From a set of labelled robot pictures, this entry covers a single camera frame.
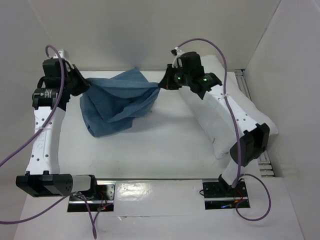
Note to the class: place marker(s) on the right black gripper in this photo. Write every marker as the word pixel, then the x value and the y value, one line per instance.
pixel 170 80

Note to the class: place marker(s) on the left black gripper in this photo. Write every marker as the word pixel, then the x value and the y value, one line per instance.
pixel 85 84

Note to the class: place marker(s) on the blue pillowcase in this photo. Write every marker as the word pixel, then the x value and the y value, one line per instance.
pixel 110 105

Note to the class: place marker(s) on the white pillow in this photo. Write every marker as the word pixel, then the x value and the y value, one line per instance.
pixel 214 117

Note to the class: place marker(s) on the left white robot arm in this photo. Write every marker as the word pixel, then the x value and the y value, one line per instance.
pixel 42 177

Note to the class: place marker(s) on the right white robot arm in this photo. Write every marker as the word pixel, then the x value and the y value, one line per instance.
pixel 237 130

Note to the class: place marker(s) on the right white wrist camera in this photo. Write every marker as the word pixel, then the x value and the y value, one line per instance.
pixel 176 52

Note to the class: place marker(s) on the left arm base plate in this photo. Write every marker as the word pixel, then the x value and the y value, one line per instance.
pixel 100 200

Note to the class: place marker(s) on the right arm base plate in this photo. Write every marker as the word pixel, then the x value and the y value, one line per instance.
pixel 216 199

